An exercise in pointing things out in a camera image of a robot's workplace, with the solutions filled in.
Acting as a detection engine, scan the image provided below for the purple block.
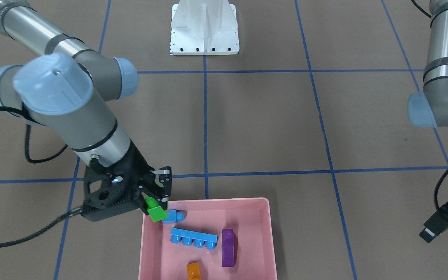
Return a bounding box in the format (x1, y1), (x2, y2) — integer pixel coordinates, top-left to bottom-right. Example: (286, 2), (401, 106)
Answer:
(222, 229), (238, 268)

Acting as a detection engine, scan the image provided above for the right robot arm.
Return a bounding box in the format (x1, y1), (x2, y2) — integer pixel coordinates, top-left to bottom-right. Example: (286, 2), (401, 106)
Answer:
(0, 0), (172, 222)

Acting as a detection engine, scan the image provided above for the small blue block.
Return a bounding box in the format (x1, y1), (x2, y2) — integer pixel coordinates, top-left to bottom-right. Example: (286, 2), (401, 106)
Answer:
(162, 210), (186, 224)

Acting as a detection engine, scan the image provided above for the orange block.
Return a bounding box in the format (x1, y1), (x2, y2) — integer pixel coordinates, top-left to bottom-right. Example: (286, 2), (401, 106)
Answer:
(186, 262), (202, 280)

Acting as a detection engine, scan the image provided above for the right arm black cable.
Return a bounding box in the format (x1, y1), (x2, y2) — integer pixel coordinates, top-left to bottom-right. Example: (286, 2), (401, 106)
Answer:
(0, 106), (84, 249)

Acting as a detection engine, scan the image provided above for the pink plastic box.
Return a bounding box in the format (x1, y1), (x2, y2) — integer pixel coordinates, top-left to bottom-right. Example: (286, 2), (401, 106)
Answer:
(138, 198), (278, 280)

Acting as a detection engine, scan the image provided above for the green toy block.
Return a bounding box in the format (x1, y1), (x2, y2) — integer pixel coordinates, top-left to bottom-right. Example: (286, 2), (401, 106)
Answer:
(144, 196), (168, 222)

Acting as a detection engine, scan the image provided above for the long blue four-stud block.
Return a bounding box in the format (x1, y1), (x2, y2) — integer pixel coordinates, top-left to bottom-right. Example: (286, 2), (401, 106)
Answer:
(170, 227), (218, 250)

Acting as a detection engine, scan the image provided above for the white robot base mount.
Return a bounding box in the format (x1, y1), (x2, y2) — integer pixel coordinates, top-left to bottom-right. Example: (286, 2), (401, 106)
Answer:
(170, 0), (240, 56)

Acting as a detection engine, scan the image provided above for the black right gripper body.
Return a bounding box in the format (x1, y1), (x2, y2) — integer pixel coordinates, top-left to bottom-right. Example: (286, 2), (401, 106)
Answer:
(80, 142), (158, 222)

